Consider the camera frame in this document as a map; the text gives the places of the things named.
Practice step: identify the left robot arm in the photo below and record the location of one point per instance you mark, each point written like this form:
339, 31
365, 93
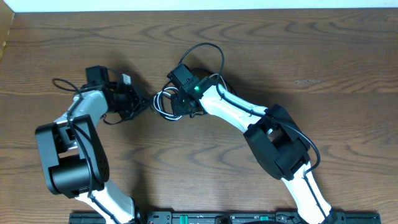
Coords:
73, 159

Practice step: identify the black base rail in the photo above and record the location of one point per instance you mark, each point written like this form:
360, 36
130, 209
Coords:
269, 217

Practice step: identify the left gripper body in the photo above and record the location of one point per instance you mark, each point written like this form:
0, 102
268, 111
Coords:
131, 104

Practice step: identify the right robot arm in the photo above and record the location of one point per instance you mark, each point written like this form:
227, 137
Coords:
274, 139

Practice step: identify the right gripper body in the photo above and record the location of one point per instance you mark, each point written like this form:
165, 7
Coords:
180, 107

